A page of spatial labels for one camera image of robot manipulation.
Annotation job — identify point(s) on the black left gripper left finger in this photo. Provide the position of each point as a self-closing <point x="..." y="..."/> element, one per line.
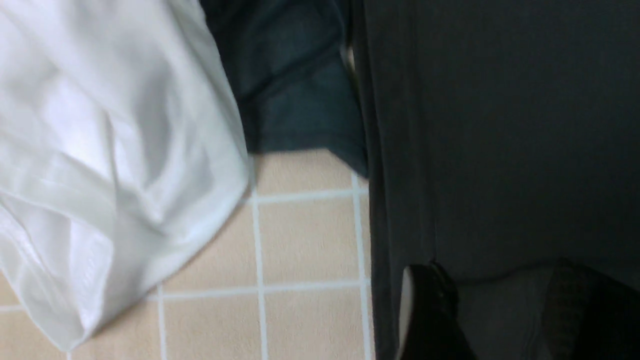
<point x="427" y="320"/>

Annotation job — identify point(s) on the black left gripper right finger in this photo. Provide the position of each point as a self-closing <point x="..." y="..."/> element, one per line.
<point x="588" y="315"/>

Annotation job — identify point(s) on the dark gray long-sleeved shirt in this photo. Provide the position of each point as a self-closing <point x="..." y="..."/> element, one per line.
<point x="503" y="137"/>

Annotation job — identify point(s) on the checkered beige tablecloth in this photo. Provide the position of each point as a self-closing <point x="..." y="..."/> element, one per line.
<point x="288" y="278"/>

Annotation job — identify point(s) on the dark teal garment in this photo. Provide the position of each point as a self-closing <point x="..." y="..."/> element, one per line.
<point x="284" y="60"/>

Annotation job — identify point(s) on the white crumpled garment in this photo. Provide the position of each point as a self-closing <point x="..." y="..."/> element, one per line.
<point x="122" y="154"/>

